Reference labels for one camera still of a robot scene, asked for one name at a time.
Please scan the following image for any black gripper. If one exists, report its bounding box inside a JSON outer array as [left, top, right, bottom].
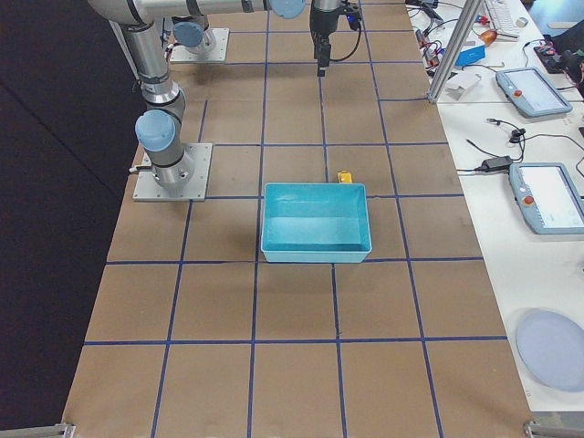
[[309, 0, 360, 77]]

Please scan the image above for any yellow toy beetle car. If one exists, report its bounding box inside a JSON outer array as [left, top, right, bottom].
[[337, 171, 353, 183]]

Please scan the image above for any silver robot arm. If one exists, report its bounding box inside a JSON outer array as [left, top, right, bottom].
[[89, 1, 305, 191], [164, 1, 362, 77]]

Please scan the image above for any white folded cardboard piece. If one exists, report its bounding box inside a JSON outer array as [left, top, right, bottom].
[[444, 72, 482, 100]]

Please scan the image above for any blue box on desk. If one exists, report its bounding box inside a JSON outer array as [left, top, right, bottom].
[[454, 45, 485, 68]]

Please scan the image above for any orange object on desk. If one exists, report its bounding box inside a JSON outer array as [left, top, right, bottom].
[[479, 29, 498, 47]]

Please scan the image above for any turquoise plastic bin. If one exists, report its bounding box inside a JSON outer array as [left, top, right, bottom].
[[261, 182, 372, 264]]

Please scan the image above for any white keyboard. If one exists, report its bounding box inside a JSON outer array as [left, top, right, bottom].
[[482, 0, 519, 41]]

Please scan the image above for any far teach pendant tablet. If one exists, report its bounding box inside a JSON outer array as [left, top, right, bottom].
[[495, 68, 572, 118]]

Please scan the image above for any teach pendant tablet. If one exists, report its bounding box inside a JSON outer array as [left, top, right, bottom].
[[495, 68, 572, 118], [508, 162, 583, 235]]

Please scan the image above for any black power adapter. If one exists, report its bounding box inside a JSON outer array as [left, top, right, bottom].
[[481, 155, 513, 173]]

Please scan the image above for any near teach pendant tablet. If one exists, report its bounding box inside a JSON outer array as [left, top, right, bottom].
[[508, 162, 583, 235]]

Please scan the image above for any pale blue round plate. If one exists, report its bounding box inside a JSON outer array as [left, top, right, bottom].
[[516, 310, 583, 392]]

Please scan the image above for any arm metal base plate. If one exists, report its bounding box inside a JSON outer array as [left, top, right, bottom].
[[170, 27, 230, 64], [132, 143, 213, 202]]

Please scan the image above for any aluminium frame post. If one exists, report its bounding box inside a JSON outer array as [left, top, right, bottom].
[[427, 0, 484, 103]]

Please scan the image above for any black cable on desk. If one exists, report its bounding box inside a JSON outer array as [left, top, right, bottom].
[[485, 117, 584, 163]]

